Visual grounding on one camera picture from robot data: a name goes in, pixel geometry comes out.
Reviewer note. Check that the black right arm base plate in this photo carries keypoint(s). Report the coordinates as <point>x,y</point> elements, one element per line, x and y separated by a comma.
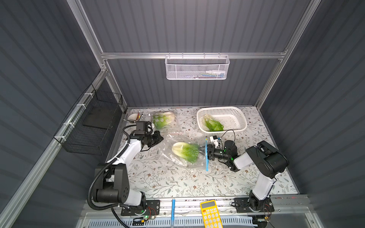
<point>251,204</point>

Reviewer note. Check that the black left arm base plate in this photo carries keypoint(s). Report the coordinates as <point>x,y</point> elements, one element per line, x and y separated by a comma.
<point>148,208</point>

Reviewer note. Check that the chinese cabbage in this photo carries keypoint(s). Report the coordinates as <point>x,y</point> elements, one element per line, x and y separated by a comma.
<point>164,119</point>
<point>212,124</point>
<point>188,151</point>

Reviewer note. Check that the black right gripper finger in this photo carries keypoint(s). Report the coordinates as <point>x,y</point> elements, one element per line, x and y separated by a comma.
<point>210,155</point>
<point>210,147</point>

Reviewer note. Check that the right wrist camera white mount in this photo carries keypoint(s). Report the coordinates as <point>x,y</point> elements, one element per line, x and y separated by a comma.
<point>216,141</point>

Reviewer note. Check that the black wire mesh basket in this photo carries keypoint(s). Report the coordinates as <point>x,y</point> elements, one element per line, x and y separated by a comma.
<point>92,128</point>

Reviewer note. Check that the clear zip-top bag blue seal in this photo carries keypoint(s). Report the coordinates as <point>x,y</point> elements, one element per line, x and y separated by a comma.
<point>165,151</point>

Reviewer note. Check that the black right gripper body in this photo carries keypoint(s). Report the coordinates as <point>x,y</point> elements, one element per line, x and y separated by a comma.
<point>211,152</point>

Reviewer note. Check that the yellow calculator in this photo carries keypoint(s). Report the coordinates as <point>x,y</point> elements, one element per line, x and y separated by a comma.
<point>210,214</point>

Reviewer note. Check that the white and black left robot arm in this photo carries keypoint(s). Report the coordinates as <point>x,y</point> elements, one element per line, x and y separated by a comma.
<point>111,187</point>

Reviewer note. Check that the white wire wall basket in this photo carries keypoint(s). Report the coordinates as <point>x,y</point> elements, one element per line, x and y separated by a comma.
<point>197,68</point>

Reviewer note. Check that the clear zip-top bag pink seal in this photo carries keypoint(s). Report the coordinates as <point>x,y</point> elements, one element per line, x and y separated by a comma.
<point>174,127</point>

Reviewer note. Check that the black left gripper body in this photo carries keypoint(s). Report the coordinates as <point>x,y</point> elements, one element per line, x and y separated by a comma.
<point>154,138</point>

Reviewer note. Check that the white cup pen holder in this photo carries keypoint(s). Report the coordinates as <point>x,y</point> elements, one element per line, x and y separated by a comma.
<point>135,117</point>

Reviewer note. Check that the blue pen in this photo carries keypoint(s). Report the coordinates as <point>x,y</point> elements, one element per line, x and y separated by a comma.
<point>173,214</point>

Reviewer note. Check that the white perforated plastic basket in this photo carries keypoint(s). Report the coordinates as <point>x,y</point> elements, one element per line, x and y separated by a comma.
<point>229,117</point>

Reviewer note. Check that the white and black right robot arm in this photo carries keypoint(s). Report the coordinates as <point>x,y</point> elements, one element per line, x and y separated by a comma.
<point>269,161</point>

